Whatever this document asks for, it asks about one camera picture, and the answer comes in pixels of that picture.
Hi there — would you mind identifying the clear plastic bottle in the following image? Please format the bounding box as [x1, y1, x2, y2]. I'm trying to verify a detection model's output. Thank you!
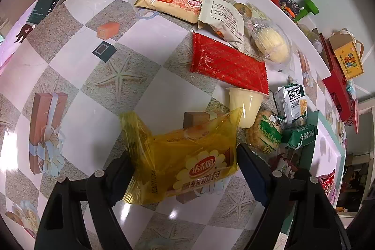
[302, 23, 323, 52]

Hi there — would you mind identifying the yellow gift box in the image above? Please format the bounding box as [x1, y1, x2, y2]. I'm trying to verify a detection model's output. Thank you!
[326, 30, 365, 80]

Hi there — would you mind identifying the red and green snack packet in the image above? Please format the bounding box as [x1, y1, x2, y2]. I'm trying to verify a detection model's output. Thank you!
[268, 150, 302, 179]

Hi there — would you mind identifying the yellow bread packet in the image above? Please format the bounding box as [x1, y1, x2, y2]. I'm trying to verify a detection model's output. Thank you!
[120, 107, 244, 205]

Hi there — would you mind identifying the dark green snack packet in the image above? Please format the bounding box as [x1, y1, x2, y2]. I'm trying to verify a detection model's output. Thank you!
[281, 124, 318, 149]

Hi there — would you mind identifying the clear-wrapped yellow cake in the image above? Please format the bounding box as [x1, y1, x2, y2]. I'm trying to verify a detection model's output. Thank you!
[244, 17, 291, 63]

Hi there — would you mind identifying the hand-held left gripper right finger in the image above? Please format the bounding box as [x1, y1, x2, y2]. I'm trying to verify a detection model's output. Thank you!
[236, 143, 352, 250]

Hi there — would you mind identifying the green round cracker packet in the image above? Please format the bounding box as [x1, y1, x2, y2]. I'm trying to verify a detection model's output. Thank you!
[245, 110, 283, 154]

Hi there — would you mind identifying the green dumbbell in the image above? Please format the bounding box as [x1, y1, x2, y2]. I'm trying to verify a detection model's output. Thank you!
[294, 0, 319, 22]

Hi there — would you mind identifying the white snack packet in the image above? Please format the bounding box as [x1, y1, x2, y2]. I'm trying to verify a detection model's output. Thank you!
[198, 0, 245, 52]

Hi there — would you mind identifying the red patterned snack bag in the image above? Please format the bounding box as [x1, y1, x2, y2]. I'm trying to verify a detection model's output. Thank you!
[318, 169, 336, 204]

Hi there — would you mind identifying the green-rimmed box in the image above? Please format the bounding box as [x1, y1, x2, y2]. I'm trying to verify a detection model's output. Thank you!
[281, 111, 348, 227]

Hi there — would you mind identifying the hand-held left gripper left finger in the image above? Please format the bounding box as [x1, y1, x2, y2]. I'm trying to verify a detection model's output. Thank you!
[34, 147, 138, 250]

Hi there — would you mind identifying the heap of colourful toys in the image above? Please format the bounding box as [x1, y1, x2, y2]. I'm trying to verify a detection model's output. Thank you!
[270, 0, 303, 19]

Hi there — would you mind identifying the yellow pudding cup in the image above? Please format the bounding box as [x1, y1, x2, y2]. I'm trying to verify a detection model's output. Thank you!
[225, 87, 263, 128]

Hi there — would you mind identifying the flat red box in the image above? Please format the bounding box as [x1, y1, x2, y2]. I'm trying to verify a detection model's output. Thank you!
[319, 33, 359, 133]

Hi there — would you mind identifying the green and white small packet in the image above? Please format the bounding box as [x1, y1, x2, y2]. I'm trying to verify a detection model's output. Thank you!
[274, 83, 308, 125]

